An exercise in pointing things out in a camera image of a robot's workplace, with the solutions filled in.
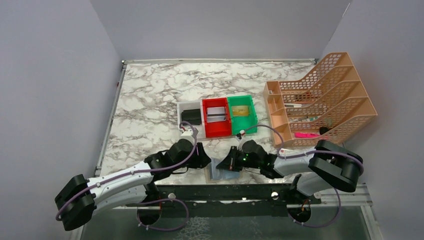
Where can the pink highlighter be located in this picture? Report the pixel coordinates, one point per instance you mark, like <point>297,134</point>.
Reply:
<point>304,135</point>

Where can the aluminium frame rail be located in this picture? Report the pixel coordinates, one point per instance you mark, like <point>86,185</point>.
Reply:
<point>364,195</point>

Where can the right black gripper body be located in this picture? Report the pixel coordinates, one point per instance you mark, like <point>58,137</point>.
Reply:
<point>240,160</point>

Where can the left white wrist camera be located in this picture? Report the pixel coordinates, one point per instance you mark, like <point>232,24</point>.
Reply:
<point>190,134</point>

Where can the green white pen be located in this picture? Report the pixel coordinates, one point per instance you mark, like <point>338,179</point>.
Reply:
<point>308,118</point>

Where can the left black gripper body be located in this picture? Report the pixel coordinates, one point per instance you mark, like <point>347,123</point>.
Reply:
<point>196,160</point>

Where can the white card stack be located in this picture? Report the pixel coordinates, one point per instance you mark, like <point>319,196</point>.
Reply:
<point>216,114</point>

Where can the gold credit card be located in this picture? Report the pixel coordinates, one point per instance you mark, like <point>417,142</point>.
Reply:
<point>240,110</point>

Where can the green plastic bin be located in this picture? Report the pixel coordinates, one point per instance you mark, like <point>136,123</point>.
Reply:
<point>239,123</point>

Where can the beige card holder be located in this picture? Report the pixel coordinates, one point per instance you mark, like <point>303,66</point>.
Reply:
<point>214,175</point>

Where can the black credit card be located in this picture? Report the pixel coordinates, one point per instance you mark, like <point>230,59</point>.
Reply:
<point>192,116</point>

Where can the white plastic bin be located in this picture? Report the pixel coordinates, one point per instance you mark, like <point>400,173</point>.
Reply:
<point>188,105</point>

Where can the orange mesh file organizer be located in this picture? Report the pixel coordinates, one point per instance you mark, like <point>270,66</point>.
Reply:
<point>332,90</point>

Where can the black mounting rail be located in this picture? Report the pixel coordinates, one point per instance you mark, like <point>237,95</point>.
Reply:
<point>176,208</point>

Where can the red plastic bin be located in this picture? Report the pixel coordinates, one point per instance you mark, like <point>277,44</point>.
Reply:
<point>220,128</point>

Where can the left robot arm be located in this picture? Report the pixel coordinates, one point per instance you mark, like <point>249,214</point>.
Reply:
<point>81,197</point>

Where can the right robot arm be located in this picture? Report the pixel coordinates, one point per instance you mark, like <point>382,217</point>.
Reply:
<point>324,166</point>

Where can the small white red box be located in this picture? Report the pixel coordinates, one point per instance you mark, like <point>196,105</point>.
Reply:
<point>287,152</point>

